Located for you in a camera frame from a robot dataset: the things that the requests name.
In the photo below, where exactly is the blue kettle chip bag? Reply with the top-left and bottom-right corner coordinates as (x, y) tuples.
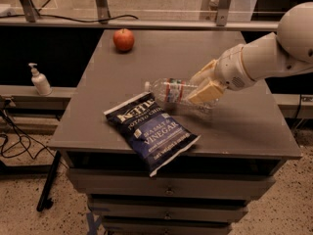
(104, 92), (200, 177)

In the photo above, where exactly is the white pump dispenser bottle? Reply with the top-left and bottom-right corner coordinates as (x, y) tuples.
(28, 63), (52, 96)

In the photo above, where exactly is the clear plastic water bottle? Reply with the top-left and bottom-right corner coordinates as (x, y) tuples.
(145, 78), (218, 110)

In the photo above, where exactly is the black cable on ledge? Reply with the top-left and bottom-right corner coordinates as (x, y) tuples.
(0, 13), (139, 24)

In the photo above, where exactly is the metal railing frame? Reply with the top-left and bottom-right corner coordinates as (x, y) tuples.
(0, 0), (278, 31)

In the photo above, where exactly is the grey drawer cabinet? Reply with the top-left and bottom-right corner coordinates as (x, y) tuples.
(50, 30), (300, 235)

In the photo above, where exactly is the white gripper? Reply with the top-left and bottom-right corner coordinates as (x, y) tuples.
(187, 44), (255, 104)

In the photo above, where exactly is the red apple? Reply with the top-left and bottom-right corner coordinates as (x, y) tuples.
(112, 28), (135, 52)

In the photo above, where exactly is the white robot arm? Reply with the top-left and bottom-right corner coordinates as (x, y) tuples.
(187, 2), (313, 104)

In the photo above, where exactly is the black metal stand leg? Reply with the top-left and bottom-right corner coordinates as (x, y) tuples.
(36, 151), (61, 212)

